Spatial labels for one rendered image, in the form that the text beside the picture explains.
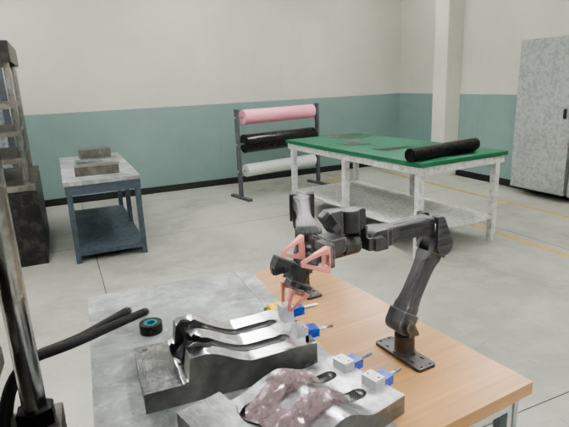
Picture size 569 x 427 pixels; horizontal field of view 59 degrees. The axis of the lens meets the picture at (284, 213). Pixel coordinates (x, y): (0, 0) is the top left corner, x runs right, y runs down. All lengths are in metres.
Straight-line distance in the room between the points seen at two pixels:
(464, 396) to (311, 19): 7.81
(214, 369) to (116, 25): 6.82
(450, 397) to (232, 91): 7.16
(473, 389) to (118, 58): 7.01
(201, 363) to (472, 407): 0.72
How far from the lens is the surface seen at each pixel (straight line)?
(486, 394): 1.53
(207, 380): 1.45
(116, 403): 1.53
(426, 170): 4.49
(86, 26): 7.85
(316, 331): 1.56
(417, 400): 1.47
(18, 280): 1.38
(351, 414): 1.24
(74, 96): 7.79
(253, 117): 7.06
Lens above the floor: 1.64
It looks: 15 degrees down
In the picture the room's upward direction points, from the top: 2 degrees counter-clockwise
